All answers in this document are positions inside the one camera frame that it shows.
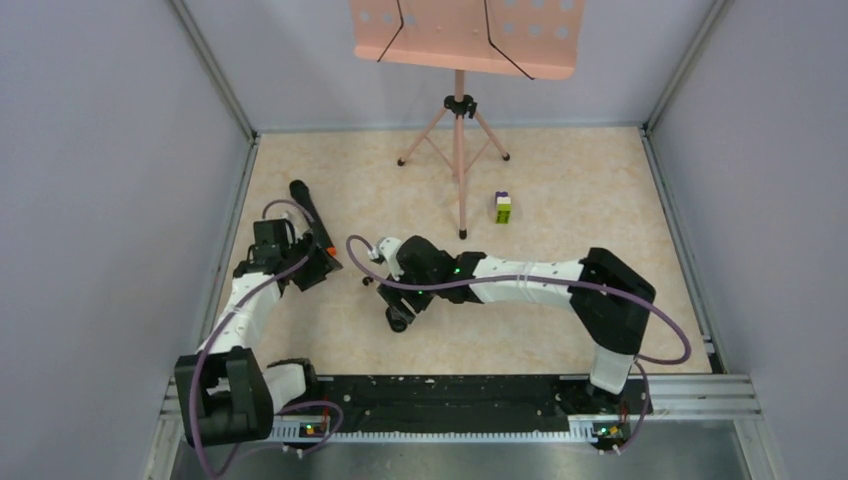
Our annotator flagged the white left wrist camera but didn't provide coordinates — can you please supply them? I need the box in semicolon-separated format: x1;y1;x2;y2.
273;211;296;225

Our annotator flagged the pink music stand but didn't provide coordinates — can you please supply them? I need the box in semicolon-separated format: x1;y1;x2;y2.
349;0;586;239

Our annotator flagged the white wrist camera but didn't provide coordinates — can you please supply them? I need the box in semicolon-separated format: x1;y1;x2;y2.
369;237;404;280
273;211;296;225

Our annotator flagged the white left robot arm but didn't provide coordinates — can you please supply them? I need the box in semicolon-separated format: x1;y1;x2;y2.
174;218;342;446

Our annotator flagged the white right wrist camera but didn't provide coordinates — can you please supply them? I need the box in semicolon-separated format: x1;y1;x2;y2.
369;237;404;280

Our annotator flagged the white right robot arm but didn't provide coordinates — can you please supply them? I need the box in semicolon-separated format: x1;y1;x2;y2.
368;236;656;412

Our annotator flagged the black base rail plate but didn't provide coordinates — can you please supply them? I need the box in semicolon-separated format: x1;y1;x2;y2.
305;375;622;434

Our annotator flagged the purple white green toy block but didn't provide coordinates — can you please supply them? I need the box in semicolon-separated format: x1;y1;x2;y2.
495;191;512;225

